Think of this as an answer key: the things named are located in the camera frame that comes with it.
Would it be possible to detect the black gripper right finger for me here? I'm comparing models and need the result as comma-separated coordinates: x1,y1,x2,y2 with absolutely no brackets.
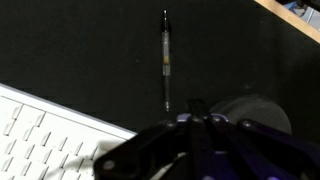
199,99,320,180

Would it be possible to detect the black desk mat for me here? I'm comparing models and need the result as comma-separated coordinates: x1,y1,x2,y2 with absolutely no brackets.
0,0,320,148

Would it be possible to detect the round black zipper bag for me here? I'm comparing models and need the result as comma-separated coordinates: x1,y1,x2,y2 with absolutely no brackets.
209,93,293,135

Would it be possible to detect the white keyboard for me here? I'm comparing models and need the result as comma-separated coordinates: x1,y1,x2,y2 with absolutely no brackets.
0,82,138,180

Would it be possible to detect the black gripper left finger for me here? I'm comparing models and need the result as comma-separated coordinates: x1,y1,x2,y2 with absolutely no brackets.
93,99,201,180

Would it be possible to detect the black pen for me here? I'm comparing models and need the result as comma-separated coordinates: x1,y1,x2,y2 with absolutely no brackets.
161,9,172,113

